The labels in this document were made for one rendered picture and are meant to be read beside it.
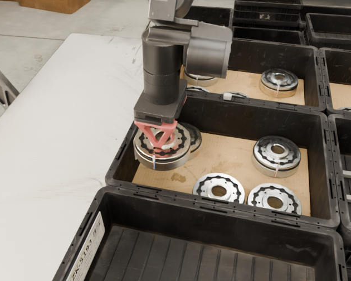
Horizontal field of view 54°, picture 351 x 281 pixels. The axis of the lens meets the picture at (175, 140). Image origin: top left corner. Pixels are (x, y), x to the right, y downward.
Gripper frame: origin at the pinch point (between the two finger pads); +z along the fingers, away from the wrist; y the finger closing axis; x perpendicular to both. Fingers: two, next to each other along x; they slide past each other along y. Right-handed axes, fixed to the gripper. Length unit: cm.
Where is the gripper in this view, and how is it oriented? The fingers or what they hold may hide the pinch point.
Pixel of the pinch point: (161, 134)
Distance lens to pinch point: 62.6
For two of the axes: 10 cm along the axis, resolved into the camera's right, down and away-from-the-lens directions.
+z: -0.3, 7.0, 7.1
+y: 2.5, -6.9, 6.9
